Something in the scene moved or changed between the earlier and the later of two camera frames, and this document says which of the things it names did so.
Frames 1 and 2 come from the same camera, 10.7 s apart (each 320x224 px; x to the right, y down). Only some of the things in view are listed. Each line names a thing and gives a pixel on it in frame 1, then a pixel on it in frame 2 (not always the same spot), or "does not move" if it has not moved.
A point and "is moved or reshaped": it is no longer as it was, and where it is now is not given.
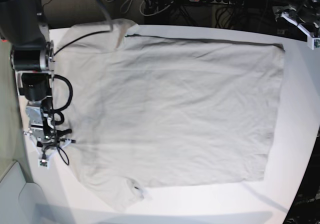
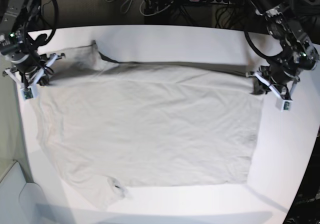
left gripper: [51, 139] → [29, 65]
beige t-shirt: [147, 111] is moved or reshaped
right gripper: [290, 11] → [280, 77]
